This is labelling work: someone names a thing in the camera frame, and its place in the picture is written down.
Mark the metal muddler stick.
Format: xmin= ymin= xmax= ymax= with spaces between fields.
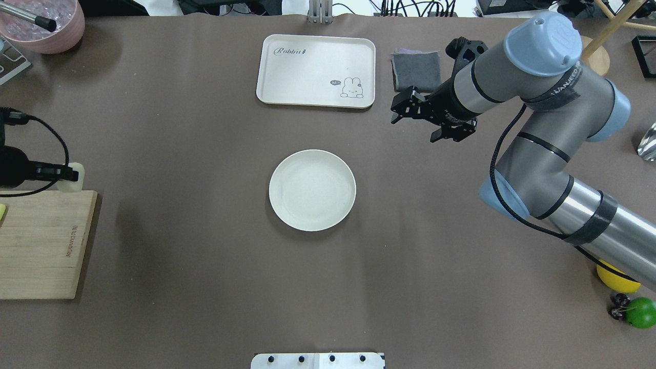
xmin=1 ymin=1 xmax=57 ymax=32

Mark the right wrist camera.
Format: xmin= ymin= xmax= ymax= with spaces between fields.
xmin=445 ymin=36 xmax=488 ymax=77

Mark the white camera pillar base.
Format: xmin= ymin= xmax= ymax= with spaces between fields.
xmin=250 ymin=351 xmax=386 ymax=368

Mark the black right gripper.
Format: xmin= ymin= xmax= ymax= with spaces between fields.
xmin=391 ymin=78 xmax=478 ymax=143

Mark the wooden cup tree stand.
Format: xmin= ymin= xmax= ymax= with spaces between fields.
xmin=581 ymin=1 xmax=655 ymax=76

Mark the cream round plate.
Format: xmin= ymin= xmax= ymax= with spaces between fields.
xmin=269 ymin=149 xmax=358 ymax=232

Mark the grey folded cloth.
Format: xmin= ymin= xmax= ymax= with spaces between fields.
xmin=391 ymin=49 xmax=441 ymax=93

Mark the wooden cutting board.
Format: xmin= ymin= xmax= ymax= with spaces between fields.
xmin=1 ymin=191 xmax=98 ymax=300

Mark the metal scoop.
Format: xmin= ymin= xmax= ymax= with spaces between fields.
xmin=637 ymin=123 xmax=656 ymax=162

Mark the aluminium frame post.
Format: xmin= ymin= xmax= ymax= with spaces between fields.
xmin=307 ymin=0 xmax=334 ymax=24

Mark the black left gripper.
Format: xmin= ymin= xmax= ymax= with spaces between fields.
xmin=1 ymin=146 xmax=80 ymax=188

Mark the cream rectangular tray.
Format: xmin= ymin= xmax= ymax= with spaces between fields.
xmin=256 ymin=34 xmax=376 ymax=109

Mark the green lime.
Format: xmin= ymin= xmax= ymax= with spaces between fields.
xmin=608 ymin=293 xmax=655 ymax=329

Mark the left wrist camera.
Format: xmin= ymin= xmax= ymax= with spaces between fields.
xmin=0 ymin=107 xmax=30 ymax=147

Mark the white steamed bun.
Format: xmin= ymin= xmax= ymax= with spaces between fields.
xmin=55 ymin=162 xmax=85 ymax=192

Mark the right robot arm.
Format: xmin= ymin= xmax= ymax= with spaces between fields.
xmin=391 ymin=11 xmax=655 ymax=289

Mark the pink bowl with ice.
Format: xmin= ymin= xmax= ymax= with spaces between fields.
xmin=1 ymin=1 xmax=85 ymax=54

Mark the yellow lemon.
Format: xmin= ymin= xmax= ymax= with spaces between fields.
xmin=597 ymin=265 xmax=641 ymax=294

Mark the white cup rack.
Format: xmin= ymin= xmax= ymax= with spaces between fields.
xmin=1 ymin=36 xmax=31 ymax=86

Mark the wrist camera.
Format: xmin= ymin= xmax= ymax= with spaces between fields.
xmin=0 ymin=107 xmax=30 ymax=147
xmin=445 ymin=36 xmax=488 ymax=77

